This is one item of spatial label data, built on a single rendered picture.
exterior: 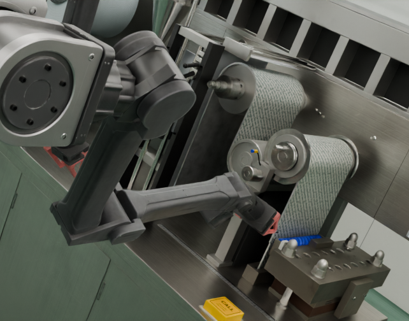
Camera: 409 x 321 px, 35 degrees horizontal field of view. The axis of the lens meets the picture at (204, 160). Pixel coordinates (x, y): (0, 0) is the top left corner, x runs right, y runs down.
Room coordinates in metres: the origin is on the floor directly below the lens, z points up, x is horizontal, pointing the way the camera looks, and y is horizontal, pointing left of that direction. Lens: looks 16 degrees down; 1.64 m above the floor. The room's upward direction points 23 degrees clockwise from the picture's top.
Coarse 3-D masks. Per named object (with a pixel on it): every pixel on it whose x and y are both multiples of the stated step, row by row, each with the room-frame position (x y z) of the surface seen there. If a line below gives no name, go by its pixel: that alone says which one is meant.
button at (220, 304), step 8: (208, 304) 1.35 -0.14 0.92; (216, 304) 1.35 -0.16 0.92; (224, 304) 1.37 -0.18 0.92; (232, 304) 1.38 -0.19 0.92; (208, 312) 1.34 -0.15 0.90; (216, 312) 1.33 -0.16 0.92; (224, 312) 1.33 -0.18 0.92; (232, 312) 1.35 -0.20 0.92; (240, 312) 1.37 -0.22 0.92; (224, 320) 1.32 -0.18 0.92; (232, 320) 1.34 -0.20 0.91; (240, 320) 1.37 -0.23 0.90
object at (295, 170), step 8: (280, 136) 1.66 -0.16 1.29; (288, 136) 1.65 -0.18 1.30; (272, 144) 1.67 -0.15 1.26; (296, 144) 1.63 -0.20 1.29; (304, 152) 1.61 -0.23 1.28; (304, 160) 1.61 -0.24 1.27; (352, 160) 1.81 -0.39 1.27; (296, 168) 1.61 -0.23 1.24; (280, 176) 1.63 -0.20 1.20; (288, 176) 1.62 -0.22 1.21
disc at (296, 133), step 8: (288, 128) 1.66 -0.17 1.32; (272, 136) 1.68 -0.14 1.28; (296, 136) 1.64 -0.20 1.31; (304, 136) 1.63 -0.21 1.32; (304, 144) 1.62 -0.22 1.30; (264, 152) 1.69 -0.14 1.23; (264, 160) 1.68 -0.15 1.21; (304, 168) 1.60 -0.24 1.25; (272, 176) 1.65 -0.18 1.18; (296, 176) 1.61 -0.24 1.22; (288, 184) 1.62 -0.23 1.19
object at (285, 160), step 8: (280, 144) 1.64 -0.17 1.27; (288, 144) 1.63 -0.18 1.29; (272, 152) 1.65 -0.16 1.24; (280, 152) 1.64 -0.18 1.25; (288, 152) 1.62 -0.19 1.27; (296, 152) 1.62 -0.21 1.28; (272, 160) 1.64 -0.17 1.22; (280, 160) 1.63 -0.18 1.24; (288, 160) 1.61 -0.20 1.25; (296, 160) 1.61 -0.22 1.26; (280, 168) 1.62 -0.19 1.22; (288, 168) 1.61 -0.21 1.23
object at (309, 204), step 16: (304, 192) 1.65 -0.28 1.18; (320, 192) 1.72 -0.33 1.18; (336, 192) 1.78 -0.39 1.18; (288, 208) 1.62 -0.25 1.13; (304, 208) 1.68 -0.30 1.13; (320, 208) 1.75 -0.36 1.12; (288, 224) 1.65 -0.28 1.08; (304, 224) 1.71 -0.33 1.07; (320, 224) 1.78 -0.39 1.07; (272, 240) 1.61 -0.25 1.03
